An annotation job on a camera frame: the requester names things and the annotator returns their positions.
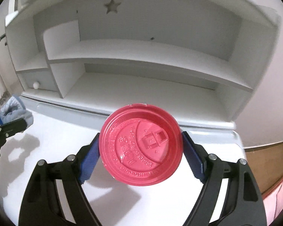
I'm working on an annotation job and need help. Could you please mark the black door handle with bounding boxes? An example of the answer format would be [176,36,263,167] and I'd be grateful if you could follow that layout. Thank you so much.
[0,33,7,46]

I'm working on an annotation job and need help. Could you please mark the light blue crumpled cloth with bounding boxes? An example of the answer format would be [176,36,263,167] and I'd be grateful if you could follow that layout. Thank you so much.
[0,95,34,128]

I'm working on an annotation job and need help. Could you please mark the white desk hutch shelf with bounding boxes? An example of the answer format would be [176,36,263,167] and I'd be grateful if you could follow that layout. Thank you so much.
[5,0,280,130]

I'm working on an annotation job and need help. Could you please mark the grey drawer with knob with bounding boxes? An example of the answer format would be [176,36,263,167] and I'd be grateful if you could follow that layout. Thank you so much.
[17,70,58,91]

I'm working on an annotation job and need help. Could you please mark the red plastic cup lid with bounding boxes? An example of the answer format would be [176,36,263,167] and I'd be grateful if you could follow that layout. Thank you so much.
[98,104,183,186]

